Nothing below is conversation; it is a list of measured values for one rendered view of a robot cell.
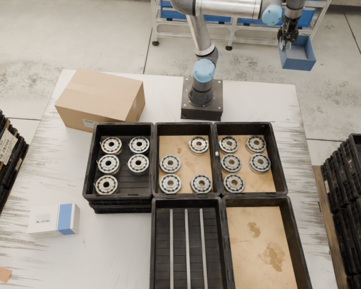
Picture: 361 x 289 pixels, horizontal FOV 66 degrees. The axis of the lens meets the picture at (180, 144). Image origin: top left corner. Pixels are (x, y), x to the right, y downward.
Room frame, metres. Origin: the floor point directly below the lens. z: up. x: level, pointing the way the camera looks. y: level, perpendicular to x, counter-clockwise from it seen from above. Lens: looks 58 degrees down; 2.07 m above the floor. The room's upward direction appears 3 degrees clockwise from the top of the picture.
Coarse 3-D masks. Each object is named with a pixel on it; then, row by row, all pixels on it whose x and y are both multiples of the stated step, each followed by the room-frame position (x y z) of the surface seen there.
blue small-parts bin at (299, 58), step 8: (304, 40) 1.32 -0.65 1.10; (288, 48) 1.29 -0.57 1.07; (296, 48) 1.30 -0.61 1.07; (304, 48) 1.30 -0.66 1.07; (312, 48) 1.22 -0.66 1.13; (280, 56) 1.22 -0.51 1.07; (288, 56) 1.23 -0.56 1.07; (296, 56) 1.23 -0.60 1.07; (304, 56) 1.24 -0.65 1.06; (312, 56) 1.18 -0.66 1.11; (288, 64) 1.13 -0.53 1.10; (296, 64) 1.13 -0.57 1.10; (304, 64) 1.13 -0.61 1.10; (312, 64) 1.13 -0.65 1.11
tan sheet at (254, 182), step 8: (240, 136) 0.85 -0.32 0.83; (248, 136) 0.85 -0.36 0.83; (240, 144) 0.80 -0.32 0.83; (256, 144) 0.81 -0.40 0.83; (240, 152) 0.75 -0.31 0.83; (248, 152) 0.76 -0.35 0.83; (264, 152) 0.76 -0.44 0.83; (248, 160) 0.71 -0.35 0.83; (248, 168) 0.66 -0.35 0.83; (224, 176) 0.61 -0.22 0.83; (248, 176) 0.62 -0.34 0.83; (256, 176) 0.62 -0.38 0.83; (264, 176) 0.62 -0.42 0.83; (232, 184) 0.57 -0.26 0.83; (248, 184) 0.58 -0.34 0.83; (256, 184) 0.58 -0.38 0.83; (264, 184) 0.58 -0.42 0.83; (272, 184) 0.58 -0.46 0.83
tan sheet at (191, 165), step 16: (160, 144) 0.78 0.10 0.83; (176, 144) 0.78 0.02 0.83; (160, 160) 0.68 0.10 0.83; (192, 160) 0.69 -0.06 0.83; (208, 160) 0.70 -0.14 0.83; (160, 176) 0.59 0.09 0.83; (192, 176) 0.60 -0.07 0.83; (208, 176) 0.61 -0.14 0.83; (160, 192) 0.51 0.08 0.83; (192, 192) 0.52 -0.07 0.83
